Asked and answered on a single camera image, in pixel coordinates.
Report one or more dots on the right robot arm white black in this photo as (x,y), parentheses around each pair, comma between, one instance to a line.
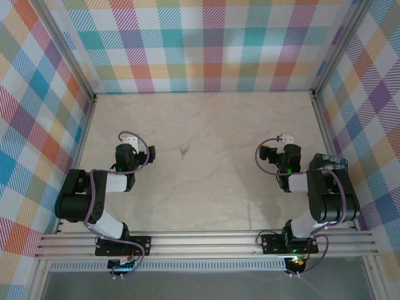
(328,200)

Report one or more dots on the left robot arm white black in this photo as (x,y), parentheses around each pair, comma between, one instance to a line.
(75,200)

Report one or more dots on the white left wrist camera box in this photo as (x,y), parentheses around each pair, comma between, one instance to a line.
(131,139)

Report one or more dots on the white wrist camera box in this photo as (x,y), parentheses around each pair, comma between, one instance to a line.
(287,137)
(131,139)

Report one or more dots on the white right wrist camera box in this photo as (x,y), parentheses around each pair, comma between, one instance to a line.
(287,137)

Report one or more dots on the aluminium side frame rail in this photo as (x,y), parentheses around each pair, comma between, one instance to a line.
(79,156)
(326,134)

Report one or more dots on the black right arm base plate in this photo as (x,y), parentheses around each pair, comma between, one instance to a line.
(272,243)

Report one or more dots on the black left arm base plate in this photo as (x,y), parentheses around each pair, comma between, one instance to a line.
(140,245)

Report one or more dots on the aluminium mounting rail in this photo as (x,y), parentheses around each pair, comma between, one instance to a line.
(203,243)

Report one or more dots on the aluminium frame post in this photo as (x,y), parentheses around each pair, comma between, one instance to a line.
(342,47)
(67,53)

